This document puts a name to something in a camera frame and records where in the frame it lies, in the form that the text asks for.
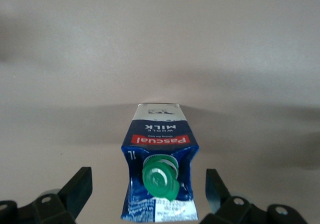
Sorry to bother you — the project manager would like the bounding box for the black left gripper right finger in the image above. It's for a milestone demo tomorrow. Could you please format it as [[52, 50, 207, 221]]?
[[201, 168, 308, 224]]

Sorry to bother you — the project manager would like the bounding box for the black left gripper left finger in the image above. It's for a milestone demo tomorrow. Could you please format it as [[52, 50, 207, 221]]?
[[0, 166, 93, 224]]

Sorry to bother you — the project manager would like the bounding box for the blue milk carton green cap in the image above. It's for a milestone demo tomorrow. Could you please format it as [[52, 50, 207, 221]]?
[[120, 103, 201, 222]]

